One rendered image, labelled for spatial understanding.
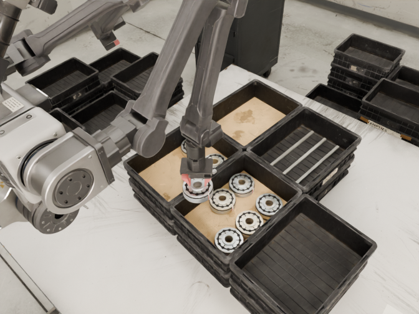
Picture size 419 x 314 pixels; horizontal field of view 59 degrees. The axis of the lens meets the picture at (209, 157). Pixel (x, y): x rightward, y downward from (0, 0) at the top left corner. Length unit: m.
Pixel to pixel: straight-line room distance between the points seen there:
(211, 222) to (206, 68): 0.66
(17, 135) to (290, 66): 3.12
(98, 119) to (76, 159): 1.88
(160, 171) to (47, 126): 0.85
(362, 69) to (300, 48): 1.27
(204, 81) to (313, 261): 0.74
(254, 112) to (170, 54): 1.06
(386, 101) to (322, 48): 1.52
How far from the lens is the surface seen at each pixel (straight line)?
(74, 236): 1.65
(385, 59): 3.04
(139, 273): 1.49
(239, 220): 1.38
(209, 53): 0.93
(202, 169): 1.15
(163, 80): 0.82
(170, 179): 1.55
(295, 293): 1.31
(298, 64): 3.73
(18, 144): 0.79
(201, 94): 0.97
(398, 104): 2.64
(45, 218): 1.14
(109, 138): 0.79
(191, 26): 0.82
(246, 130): 1.73
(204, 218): 1.42
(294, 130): 1.76
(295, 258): 1.36
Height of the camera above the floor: 2.02
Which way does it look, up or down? 47 degrees down
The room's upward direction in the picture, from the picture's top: 3 degrees counter-clockwise
